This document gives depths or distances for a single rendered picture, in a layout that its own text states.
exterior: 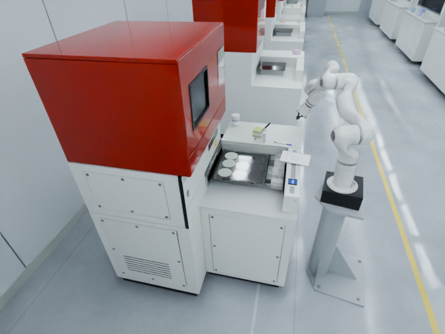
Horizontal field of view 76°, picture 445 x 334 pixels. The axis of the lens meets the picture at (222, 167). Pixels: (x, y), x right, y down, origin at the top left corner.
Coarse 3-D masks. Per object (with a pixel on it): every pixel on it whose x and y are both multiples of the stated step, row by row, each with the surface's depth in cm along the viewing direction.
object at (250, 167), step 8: (224, 152) 223; (240, 152) 222; (240, 160) 213; (248, 160) 213; (256, 160) 213; (264, 160) 213; (232, 168) 206; (240, 168) 206; (248, 168) 205; (256, 168) 205; (264, 168) 205; (216, 176) 199; (232, 176) 198; (240, 176) 198; (248, 176) 198; (256, 176) 198
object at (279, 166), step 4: (276, 160) 216; (276, 164) 211; (280, 164) 211; (284, 164) 211; (276, 168) 207; (280, 168) 207; (284, 168) 207; (272, 188) 194; (276, 188) 193; (280, 188) 192
